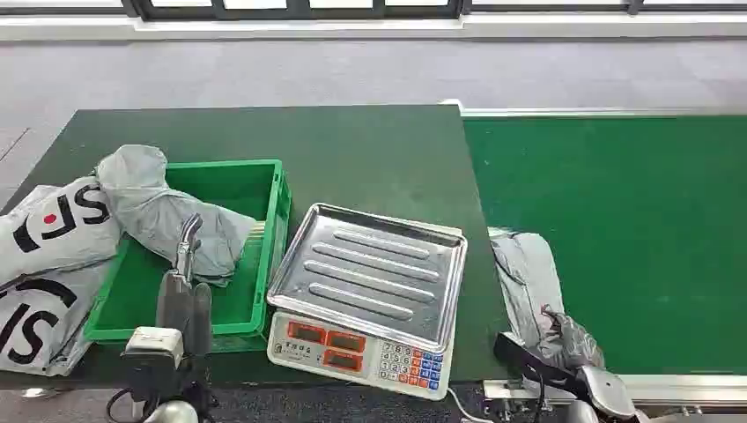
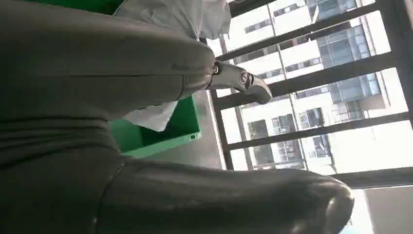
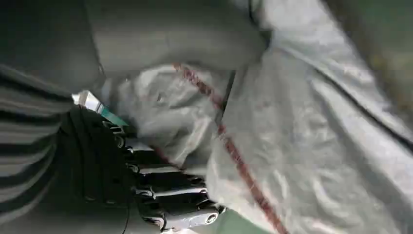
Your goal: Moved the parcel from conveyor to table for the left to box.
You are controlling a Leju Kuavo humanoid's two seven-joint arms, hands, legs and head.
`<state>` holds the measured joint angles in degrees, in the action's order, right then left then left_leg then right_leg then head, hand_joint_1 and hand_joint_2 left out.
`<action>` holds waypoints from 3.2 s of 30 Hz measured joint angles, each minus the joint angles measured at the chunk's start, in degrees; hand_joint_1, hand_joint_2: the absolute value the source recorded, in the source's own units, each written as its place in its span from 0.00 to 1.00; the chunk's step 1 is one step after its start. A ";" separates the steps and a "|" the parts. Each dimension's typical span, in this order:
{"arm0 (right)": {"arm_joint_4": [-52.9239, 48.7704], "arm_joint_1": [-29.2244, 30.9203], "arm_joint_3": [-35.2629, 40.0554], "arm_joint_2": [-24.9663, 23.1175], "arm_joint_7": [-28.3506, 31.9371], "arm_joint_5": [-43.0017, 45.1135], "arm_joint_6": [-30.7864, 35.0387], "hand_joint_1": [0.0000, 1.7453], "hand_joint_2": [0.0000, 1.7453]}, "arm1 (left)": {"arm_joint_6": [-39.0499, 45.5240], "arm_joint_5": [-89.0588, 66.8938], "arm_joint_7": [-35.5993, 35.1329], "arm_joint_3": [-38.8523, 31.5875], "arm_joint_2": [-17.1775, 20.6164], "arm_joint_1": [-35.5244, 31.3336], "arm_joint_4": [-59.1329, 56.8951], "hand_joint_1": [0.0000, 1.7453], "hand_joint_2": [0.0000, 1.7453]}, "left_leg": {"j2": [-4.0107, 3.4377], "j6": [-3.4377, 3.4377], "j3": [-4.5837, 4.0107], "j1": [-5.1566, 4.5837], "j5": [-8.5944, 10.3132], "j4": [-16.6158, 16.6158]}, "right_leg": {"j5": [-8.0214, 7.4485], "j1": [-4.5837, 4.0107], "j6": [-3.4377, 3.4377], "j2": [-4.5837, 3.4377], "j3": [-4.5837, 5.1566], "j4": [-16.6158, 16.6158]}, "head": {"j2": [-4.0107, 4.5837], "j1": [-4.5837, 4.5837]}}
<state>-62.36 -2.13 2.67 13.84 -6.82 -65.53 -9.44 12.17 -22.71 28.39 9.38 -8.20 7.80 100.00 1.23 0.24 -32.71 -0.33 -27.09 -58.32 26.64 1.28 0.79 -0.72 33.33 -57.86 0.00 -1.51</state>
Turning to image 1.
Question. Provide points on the green plastic crate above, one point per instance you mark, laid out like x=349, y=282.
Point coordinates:
x=233, y=192

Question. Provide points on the plain grey parcel bag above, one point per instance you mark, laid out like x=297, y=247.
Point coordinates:
x=146, y=204

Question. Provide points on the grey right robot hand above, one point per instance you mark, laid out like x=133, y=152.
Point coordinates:
x=607, y=391

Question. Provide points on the steel scale pan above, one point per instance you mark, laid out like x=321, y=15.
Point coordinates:
x=373, y=268

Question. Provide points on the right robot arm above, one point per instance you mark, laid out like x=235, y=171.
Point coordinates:
x=583, y=413

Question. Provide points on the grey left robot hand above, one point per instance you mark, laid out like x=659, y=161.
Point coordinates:
x=178, y=303

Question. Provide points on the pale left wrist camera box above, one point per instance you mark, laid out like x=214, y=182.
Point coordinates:
x=153, y=344

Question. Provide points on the white electronic weighing scale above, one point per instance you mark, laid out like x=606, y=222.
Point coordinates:
x=309, y=356

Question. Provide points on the grey parcel bag, red dot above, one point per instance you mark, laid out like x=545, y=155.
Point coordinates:
x=52, y=233

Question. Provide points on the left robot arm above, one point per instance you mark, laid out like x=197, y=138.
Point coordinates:
x=166, y=391

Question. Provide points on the green conveyor belt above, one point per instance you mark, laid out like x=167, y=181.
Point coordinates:
x=613, y=233

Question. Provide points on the grey parcel bag, black letters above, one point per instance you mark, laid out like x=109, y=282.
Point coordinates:
x=35, y=327

